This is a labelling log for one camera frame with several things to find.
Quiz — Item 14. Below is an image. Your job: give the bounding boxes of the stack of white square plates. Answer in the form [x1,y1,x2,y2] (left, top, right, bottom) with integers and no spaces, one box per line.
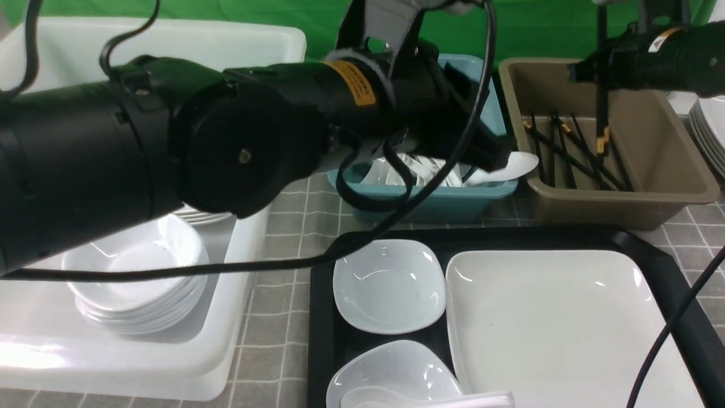
[172,206,232,226]

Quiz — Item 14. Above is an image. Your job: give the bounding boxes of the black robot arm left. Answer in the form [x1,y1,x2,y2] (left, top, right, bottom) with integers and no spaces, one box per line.
[2,1,512,282]

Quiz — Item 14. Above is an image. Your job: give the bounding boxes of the green cloth backdrop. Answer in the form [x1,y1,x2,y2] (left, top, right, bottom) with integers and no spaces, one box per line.
[3,0,717,94]

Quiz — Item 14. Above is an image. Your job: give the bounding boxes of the black chopsticks in bin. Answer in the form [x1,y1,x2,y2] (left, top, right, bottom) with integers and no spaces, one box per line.
[522,111,634,193]

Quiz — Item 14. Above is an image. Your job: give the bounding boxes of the white bowl tray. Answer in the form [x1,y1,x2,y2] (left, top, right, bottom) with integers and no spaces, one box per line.
[326,340,463,407]
[333,239,446,335]

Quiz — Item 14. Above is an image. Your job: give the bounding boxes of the white spoon over bin edge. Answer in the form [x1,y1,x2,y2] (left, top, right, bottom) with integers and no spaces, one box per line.
[462,152,540,188]

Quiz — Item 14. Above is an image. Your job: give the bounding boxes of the white spoons pile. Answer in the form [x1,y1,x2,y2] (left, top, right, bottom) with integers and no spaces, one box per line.
[360,154,478,188]

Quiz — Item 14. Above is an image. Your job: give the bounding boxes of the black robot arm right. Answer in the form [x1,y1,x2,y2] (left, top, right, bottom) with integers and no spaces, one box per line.
[569,1,724,98]

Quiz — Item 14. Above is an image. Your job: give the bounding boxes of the brown plastic bin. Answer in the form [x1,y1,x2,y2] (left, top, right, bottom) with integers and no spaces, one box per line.
[498,58,720,230]

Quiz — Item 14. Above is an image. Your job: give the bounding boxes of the teal plastic bin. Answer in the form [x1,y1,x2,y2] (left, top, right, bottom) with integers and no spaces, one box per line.
[344,54,518,224]

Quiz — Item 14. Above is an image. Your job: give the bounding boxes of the large white plastic tub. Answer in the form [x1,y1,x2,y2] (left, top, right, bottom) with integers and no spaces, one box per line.
[1,16,306,401]

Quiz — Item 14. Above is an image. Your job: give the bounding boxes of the white plates stack right edge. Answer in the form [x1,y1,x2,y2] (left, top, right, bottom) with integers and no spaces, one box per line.
[689,96,724,179]

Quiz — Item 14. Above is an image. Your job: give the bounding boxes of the large white square plate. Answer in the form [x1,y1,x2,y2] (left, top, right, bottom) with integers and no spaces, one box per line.
[445,250,705,408]

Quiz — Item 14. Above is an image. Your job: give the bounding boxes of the black serving tray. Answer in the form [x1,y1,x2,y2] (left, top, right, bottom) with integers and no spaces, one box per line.
[306,226,690,407]

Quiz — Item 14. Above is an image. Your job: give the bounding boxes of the stack of white bowls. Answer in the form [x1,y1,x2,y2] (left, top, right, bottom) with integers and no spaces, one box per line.
[62,216,209,335]

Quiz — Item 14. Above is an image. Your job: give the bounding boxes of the grey checked tablecloth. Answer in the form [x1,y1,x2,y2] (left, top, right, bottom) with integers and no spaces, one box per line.
[2,175,723,407]

